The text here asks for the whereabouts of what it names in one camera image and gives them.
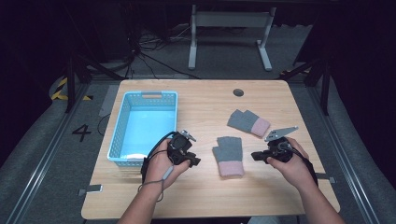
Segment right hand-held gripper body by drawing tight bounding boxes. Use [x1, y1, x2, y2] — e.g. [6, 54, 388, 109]
[263, 125, 300, 163]

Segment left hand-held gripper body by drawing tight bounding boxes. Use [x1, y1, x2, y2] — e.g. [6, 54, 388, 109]
[166, 129, 197, 166]

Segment grey fingerless glove pink cuff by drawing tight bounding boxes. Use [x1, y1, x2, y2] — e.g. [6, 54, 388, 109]
[226, 108, 272, 138]
[212, 135, 246, 179]

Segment light blue plastic basket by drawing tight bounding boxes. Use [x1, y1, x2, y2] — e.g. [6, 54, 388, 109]
[106, 90, 179, 168]

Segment person's right hand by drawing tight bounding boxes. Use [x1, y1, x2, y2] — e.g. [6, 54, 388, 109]
[266, 137, 318, 191]

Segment person's left hand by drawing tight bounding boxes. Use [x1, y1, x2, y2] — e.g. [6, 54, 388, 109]
[143, 147, 191, 191]

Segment black metal stand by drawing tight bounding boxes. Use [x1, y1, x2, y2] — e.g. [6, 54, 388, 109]
[63, 52, 126, 114]
[277, 55, 332, 117]

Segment grey floor tape strip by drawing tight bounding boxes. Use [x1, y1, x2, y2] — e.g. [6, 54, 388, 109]
[98, 84, 120, 119]

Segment yellow black hazard tape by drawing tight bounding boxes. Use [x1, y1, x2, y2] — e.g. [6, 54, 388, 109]
[50, 77, 94, 102]

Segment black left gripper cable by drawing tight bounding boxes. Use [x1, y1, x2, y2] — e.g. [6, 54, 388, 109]
[139, 132, 176, 185]

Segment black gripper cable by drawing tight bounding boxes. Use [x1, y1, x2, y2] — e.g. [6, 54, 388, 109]
[139, 132, 176, 185]
[288, 143, 319, 189]

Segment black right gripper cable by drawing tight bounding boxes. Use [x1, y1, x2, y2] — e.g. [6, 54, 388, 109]
[288, 143, 319, 189]

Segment grey wrist strap cord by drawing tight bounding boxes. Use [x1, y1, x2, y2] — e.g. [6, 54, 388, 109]
[137, 165, 175, 203]

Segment small metal table bracket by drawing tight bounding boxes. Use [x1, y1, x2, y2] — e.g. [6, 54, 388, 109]
[77, 184, 104, 197]
[316, 173, 337, 184]

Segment aluminium floor rail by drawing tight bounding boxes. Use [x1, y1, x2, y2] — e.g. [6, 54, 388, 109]
[5, 82, 92, 224]
[305, 85, 381, 224]

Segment long black floor cable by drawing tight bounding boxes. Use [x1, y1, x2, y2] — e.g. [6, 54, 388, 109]
[136, 50, 201, 80]

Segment thin black cable loop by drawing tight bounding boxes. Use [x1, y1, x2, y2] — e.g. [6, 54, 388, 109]
[96, 113, 112, 137]

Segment tangle of floor cables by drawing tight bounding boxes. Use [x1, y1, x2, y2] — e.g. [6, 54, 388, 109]
[124, 23, 192, 54]

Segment white metal desk frame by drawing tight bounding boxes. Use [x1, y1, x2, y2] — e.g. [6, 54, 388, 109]
[187, 4, 277, 72]

